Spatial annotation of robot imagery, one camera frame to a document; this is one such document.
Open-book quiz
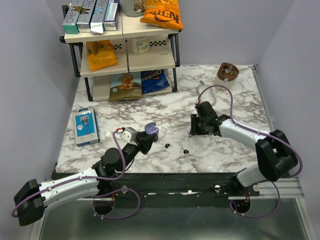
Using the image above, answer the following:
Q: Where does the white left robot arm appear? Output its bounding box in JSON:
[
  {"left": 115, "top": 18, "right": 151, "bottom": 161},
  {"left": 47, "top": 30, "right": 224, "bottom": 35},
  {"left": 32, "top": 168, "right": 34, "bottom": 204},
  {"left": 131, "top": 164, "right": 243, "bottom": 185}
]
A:
[{"left": 11, "top": 131, "right": 158, "bottom": 227}]

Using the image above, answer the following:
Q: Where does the silver blue toothpaste box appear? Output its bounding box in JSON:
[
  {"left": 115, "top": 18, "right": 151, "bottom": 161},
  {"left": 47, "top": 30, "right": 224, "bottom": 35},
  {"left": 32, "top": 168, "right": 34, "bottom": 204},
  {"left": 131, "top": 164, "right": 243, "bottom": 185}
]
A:
[{"left": 90, "top": 0, "right": 109, "bottom": 35}]

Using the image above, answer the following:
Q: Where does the orange kettle chips bag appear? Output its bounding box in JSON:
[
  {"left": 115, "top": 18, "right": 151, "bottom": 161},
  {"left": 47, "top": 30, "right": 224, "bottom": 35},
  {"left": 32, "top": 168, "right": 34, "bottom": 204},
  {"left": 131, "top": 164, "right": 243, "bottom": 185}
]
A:
[{"left": 140, "top": 0, "right": 184, "bottom": 31}]

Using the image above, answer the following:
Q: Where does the brown paper cup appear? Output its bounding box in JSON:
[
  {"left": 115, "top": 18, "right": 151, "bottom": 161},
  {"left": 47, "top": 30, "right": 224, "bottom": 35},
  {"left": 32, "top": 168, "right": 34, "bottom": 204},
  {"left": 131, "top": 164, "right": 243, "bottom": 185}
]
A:
[{"left": 213, "top": 62, "right": 239, "bottom": 90}]

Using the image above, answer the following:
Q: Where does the grey cartoon mug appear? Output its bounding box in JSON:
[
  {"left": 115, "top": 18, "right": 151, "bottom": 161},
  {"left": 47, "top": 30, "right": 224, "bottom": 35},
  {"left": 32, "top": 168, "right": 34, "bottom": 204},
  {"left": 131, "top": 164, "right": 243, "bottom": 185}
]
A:
[{"left": 119, "top": 0, "right": 146, "bottom": 17}]

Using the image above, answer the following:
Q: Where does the purple blue toothpaste box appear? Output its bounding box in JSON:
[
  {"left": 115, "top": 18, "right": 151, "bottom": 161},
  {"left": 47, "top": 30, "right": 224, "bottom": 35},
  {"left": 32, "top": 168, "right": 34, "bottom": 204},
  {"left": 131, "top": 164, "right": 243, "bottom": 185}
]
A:
[{"left": 103, "top": 0, "right": 120, "bottom": 31}]

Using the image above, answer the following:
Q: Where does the blue razor package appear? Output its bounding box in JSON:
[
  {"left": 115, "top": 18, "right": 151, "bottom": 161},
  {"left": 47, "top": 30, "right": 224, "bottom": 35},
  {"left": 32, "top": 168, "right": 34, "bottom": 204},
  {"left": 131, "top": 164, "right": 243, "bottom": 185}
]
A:
[{"left": 72, "top": 108, "right": 100, "bottom": 147}]

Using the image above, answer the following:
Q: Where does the orange snack bag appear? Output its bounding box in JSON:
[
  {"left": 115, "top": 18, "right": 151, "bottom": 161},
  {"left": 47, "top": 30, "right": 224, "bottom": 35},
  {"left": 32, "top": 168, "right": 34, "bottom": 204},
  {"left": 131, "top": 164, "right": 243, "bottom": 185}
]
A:
[{"left": 86, "top": 40, "right": 118, "bottom": 72}]

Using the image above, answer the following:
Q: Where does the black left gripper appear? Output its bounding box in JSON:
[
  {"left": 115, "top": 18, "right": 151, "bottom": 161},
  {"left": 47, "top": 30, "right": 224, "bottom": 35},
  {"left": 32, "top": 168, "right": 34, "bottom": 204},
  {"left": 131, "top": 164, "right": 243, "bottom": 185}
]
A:
[{"left": 118, "top": 130, "right": 156, "bottom": 173}]

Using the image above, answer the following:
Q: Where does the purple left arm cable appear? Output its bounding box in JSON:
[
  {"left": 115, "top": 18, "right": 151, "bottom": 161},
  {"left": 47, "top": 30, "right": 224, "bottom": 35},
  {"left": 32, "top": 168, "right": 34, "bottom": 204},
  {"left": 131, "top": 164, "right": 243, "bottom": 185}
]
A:
[{"left": 11, "top": 129, "right": 141, "bottom": 220}]

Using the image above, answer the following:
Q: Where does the white printed mug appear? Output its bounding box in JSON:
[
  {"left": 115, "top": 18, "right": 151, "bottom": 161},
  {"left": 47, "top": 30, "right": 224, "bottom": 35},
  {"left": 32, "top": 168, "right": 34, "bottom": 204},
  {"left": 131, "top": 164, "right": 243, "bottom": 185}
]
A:
[{"left": 130, "top": 36, "right": 150, "bottom": 55}]

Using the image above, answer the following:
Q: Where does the beige tiered shelf rack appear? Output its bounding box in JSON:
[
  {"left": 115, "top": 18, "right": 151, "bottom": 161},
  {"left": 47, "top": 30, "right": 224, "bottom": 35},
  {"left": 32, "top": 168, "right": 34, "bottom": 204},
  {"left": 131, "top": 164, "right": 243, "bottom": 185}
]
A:
[{"left": 59, "top": 13, "right": 180, "bottom": 102}]

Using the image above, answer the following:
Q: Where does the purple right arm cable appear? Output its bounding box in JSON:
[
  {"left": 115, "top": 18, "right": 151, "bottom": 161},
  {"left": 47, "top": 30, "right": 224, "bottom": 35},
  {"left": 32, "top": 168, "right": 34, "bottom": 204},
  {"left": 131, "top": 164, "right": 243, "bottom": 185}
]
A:
[{"left": 196, "top": 84, "right": 304, "bottom": 218}]

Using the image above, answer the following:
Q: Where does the lavender earbud charging case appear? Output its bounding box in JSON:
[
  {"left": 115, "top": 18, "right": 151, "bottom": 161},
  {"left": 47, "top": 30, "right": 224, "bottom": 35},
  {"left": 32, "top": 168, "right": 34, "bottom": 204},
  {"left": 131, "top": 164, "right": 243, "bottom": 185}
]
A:
[{"left": 144, "top": 122, "right": 159, "bottom": 135}]

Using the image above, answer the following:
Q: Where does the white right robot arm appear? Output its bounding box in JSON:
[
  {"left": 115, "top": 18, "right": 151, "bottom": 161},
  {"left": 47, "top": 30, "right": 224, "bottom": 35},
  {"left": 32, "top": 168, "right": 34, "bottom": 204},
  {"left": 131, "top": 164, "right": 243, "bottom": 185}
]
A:
[{"left": 190, "top": 101, "right": 299, "bottom": 196}]

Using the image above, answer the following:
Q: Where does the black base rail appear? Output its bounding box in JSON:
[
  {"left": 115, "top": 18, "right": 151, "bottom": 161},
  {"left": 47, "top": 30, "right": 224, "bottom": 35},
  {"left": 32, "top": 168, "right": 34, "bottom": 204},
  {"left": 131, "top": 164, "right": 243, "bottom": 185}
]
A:
[{"left": 53, "top": 173, "right": 259, "bottom": 208}]

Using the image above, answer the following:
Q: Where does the blue doritos bag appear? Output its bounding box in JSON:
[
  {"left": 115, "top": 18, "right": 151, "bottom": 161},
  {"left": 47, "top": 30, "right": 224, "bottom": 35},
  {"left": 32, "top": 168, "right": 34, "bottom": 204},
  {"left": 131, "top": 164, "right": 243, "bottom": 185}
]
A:
[{"left": 140, "top": 69, "right": 170, "bottom": 95}]

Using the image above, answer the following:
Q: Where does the tan chips bag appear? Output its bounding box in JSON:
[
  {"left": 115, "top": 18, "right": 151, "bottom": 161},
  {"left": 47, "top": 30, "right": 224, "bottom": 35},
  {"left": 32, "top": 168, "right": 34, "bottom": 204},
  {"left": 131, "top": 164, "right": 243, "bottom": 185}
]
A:
[{"left": 108, "top": 72, "right": 143, "bottom": 102}]

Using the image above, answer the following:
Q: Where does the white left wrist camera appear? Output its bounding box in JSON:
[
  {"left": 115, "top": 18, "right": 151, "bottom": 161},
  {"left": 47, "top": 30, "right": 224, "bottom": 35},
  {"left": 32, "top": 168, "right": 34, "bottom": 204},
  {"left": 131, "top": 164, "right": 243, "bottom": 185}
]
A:
[{"left": 120, "top": 127, "right": 138, "bottom": 143}]

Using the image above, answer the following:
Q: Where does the teal toothpaste box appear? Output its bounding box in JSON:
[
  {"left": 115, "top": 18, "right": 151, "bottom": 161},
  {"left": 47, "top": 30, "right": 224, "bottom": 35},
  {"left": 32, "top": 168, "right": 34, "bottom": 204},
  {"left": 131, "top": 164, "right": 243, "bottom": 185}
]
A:
[{"left": 62, "top": 0, "right": 84, "bottom": 35}]

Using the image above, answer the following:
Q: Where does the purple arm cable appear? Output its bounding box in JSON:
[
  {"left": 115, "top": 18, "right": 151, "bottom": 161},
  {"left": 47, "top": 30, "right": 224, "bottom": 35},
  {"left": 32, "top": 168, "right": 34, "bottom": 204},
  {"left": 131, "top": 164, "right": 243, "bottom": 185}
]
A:
[
  {"left": 196, "top": 84, "right": 304, "bottom": 218},
  {"left": 11, "top": 129, "right": 141, "bottom": 220}
]

